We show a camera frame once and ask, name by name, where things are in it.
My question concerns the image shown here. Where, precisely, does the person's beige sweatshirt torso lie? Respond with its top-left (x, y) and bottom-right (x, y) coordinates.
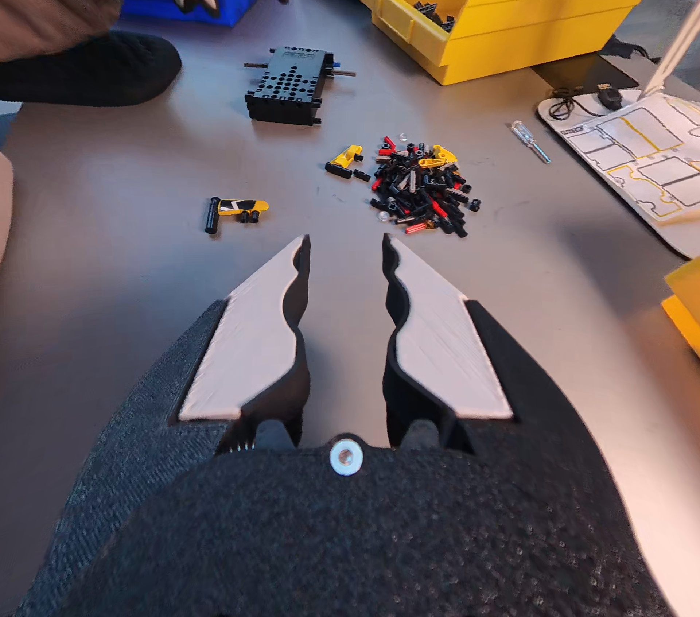
top-left (0, 152), bottom-right (14, 262)

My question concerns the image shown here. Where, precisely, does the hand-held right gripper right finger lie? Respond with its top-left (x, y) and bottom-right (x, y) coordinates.
top-left (382, 233), bottom-right (515, 421)

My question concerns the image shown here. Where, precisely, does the black coiled cable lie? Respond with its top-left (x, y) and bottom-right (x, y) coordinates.
top-left (547, 84), bottom-right (624, 121)

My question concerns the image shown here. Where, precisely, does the sticker sheet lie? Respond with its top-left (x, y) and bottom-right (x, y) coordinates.
top-left (560, 94), bottom-right (700, 224)

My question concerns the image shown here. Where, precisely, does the heap of small black pieces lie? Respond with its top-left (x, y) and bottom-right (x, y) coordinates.
top-left (413, 0), bottom-right (457, 32)

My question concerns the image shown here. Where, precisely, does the yellow building panel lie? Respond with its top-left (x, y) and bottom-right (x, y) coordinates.
top-left (205, 197), bottom-right (270, 235)

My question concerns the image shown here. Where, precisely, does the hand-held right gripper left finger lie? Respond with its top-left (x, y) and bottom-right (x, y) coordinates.
top-left (178, 234), bottom-right (312, 422)

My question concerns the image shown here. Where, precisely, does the yellow piece with black pins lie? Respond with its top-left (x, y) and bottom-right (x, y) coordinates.
top-left (325, 144), bottom-right (364, 180)

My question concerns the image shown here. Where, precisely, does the pile of small building pins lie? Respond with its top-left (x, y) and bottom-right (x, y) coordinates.
top-left (369, 133), bottom-right (482, 238)

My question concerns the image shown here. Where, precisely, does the black flat pad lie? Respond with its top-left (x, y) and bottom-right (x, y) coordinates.
top-left (533, 54), bottom-right (639, 93)

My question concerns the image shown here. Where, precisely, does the grey desk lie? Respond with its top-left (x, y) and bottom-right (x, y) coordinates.
top-left (0, 0), bottom-right (700, 617)

